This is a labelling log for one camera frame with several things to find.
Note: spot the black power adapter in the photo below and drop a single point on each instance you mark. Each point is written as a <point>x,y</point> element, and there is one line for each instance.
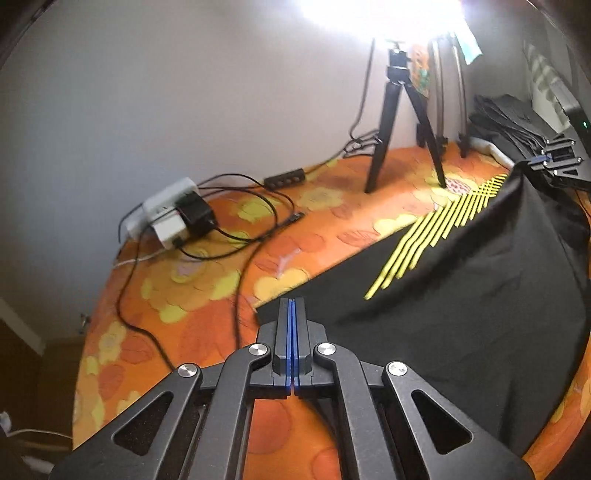
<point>194,214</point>

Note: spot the white power strip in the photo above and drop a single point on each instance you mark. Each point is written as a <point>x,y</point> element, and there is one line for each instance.
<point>161,198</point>

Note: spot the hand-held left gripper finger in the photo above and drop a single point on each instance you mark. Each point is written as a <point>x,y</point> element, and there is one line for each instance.
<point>288,332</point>
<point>298,332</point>

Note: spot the black mini tripod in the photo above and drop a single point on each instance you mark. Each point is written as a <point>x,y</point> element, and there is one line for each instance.
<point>385,120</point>

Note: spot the white charger plug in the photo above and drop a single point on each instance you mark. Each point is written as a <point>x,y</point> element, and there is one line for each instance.
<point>168,230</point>

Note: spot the green striped pillow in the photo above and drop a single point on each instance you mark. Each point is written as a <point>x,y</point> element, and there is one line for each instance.
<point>542,69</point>

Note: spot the black shirt with yellow stripes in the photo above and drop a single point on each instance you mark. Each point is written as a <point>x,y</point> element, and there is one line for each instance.
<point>461,300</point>

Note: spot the silver folded tripod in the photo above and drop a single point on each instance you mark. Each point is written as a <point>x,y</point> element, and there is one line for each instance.
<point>436,92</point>

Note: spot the orange floral hanging cloth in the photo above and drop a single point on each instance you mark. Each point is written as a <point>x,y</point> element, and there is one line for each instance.
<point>421,74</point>

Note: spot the light blue hanging cloth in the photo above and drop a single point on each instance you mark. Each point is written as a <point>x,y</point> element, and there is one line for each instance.
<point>468,46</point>

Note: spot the stack of folded dark clothes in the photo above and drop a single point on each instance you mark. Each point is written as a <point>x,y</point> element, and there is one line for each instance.
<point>508,115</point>

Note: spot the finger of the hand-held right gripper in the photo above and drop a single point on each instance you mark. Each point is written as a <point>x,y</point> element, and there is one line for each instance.
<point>558,148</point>
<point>563,173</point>

